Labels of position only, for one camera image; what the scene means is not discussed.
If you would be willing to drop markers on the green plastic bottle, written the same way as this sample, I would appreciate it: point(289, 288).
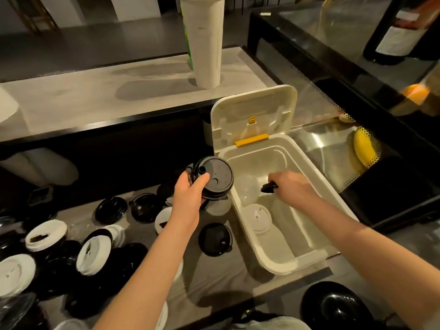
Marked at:
point(188, 48)

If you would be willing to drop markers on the small digital timer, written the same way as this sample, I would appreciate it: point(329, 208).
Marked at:
point(40, 196)

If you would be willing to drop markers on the black round base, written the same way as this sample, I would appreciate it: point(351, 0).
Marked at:
point(337, 309)

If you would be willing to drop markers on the person's right forearm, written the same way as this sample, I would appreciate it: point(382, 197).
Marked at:
point(378, 261)

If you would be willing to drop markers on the person's left hand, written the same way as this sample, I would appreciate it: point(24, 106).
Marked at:
point(187, 206)

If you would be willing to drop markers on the dark wine bottle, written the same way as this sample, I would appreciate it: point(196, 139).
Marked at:
point(398, 41)

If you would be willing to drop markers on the person's left forearm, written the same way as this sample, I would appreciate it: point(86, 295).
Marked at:
point(144, 281)

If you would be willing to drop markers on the white plastic storage bin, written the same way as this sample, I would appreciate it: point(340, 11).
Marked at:
point(254, 103)

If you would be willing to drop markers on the white paper towel roll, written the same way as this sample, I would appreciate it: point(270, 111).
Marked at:
point(7, 104)

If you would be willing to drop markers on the grey wooden table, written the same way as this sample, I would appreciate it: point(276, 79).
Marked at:
point(213, 281)

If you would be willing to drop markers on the stack of clear lids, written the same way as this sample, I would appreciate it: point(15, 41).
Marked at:
point(247, 192)

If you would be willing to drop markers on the person's white shirt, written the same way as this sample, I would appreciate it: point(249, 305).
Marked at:
point(271, 323)

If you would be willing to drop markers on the tall white paper cup stack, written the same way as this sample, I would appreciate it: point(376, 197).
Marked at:
point(204, 44)

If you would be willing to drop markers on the person's right hand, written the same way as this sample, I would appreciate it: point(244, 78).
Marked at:
point(294, 190)

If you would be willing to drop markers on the yellow fruit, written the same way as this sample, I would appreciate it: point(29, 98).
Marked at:
point(364, 147)

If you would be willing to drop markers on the grey bar counter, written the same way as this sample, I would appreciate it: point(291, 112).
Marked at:
point(103, 92)

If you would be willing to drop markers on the white cup lid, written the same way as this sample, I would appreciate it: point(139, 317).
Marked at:
point(257, 216)

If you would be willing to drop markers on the pile of cup lids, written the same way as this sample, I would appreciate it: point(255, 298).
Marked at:
point(44, 233)

